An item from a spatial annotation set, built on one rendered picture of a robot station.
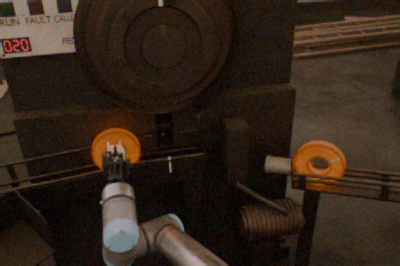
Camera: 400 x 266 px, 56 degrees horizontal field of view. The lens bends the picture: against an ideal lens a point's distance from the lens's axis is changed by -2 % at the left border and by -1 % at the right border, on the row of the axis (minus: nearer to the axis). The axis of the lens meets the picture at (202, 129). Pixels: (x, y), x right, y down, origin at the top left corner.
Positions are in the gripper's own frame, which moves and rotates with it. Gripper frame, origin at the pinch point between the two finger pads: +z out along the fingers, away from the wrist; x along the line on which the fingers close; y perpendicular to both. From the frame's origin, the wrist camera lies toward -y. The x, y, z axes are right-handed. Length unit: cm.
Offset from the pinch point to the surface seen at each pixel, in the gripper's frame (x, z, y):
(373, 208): -129, 6, -83
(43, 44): 16.7, 17.7, 29.6
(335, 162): -67, -22, 2
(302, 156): -58, -17, 1
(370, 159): -155, 49, -95
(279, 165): -52, -15, -5
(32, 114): 24.8, 10.4, 8.8
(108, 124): 1.5, 6.8, 3.7
